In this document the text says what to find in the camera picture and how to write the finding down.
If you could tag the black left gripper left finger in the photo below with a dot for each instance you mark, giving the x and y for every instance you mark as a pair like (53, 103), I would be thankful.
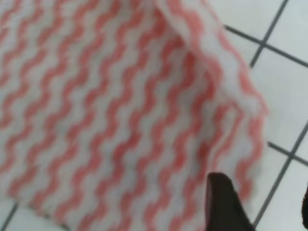
(224, 211)

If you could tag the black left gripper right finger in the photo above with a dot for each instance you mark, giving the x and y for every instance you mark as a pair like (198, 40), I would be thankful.
(304, 210)

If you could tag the pink wavy striped towel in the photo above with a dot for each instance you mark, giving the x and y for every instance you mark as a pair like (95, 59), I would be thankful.
(113, 112)

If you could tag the white grid tablecloth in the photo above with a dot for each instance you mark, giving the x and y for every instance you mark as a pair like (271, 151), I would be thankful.
(271, 36)

